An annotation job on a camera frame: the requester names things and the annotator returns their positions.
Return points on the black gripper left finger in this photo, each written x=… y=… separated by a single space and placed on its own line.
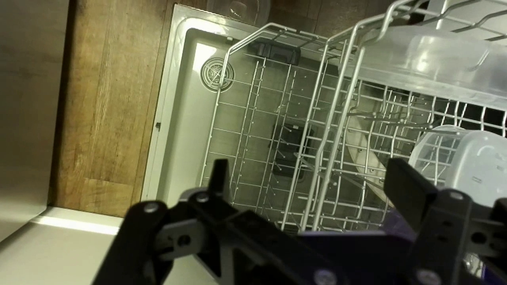
x=158 y=238

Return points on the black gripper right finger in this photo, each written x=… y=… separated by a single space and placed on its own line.
x=448 y=238

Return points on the rounded clear lidded container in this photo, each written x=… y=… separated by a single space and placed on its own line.
x=475 y=164

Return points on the clear plastic lid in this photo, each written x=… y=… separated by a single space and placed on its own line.
x=237 y=10

